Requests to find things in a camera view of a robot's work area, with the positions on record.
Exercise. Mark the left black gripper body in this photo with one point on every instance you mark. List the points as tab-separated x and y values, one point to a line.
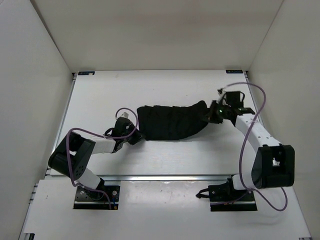
131	128

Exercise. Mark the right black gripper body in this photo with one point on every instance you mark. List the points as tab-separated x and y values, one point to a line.
222	111

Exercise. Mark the black pleated skirt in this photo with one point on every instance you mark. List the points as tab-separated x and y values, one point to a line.
171	123

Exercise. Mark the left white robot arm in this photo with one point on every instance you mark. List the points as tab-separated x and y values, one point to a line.
72	155

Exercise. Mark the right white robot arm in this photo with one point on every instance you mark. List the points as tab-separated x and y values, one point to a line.
274	163

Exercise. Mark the right blue corner label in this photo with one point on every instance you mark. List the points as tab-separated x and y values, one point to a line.
234	71

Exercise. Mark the blue corner label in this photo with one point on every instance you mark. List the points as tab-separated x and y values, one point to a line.
234	71
86	73

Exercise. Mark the left blue corner label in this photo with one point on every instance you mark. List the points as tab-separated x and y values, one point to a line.
86	73

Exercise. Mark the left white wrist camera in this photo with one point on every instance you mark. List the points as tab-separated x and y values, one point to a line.
124	115

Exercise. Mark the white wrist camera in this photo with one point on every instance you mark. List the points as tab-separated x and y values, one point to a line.
124	115
222	94

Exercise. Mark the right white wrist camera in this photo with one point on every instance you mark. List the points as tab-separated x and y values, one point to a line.
222	94

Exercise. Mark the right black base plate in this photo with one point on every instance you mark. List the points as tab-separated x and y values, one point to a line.
224	198

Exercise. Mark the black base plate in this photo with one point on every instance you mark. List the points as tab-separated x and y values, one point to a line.
224	198
87	200

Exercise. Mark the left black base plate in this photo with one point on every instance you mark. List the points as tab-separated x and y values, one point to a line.
87	200

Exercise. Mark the aluminium front rail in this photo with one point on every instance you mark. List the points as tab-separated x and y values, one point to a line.
164	178

